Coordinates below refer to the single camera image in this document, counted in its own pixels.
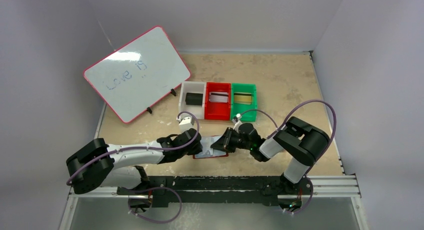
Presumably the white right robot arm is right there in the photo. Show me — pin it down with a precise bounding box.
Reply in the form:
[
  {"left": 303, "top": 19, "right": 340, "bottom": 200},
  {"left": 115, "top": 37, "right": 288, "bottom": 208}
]
[{"left": 210, "top": 116, "right": 331, "bottom": 186}]

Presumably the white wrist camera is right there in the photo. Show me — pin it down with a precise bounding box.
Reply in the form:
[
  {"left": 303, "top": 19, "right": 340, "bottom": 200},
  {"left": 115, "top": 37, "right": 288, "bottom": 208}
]
[
  {"left": 177, "top": 115, "right": 195, "bottom": 133},
  {"left": 232, "top": 113, "right": 242, "bottom": 131}
]

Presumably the black card in bin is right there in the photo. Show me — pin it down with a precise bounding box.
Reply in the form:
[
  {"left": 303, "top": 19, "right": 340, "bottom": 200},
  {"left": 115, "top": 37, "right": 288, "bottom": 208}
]
[{"left": 185, "top": 92, "right": 204, "bottom": 106}]

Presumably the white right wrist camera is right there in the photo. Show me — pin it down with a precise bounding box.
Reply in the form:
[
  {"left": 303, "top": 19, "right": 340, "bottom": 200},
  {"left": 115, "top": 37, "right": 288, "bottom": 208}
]
[{"left": 232, "top": 113, "right": 242, "bottom": 131}]

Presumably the red leather card holder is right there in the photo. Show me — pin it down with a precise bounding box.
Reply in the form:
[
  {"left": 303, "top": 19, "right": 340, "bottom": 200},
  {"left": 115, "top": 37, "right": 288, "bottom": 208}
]
[{"left": 192, "top": 135, "right": 229, "bottom": 160}]

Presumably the red plastic bin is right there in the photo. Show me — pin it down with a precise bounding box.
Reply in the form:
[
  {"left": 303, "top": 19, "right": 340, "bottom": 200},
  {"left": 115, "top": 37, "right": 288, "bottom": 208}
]
[{"left": 204, "top": 82, "right": 231, "bottom": 121}]

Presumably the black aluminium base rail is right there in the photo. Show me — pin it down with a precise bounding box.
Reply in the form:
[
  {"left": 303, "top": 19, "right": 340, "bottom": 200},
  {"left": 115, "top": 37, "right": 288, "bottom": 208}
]
[{"left": 79, "top": 176, "right": 361, "bottom": 211}]

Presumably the pink framed whiteboard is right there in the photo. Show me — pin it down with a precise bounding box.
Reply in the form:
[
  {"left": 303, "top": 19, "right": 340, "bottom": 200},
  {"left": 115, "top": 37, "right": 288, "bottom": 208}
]
[{"left": 83, "top": 26, "right": 191, "bottom": 123}]

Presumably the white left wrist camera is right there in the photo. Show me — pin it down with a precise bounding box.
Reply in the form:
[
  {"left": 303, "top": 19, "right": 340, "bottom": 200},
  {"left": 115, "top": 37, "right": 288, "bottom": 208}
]
[{"left": 177, "top": 115, "right": 195, "bottom": 133}]

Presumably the green plastic bin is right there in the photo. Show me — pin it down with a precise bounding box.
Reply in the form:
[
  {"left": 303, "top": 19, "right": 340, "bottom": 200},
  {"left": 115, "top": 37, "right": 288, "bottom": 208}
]
[{"left": 230, "top": 83, "right": 258, "bottom": 119}]

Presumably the white plastic bin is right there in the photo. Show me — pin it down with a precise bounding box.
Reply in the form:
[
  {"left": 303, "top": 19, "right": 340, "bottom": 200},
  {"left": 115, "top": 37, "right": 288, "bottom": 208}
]
[{"left": 178, "top": 81, "right": 207, "bottom": 119}]

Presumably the gold card in bin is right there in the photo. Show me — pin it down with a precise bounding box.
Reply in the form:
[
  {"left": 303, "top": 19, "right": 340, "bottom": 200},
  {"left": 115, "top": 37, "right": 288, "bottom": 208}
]
[{"left": 233, "top": 92, "right": 253, "bottom": 105}]

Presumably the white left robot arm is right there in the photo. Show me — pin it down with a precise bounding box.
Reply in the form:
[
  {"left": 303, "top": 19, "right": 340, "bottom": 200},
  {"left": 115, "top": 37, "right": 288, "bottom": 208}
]
[{"left": 66, "top": 128, "right": 202, "bottom": 194}]

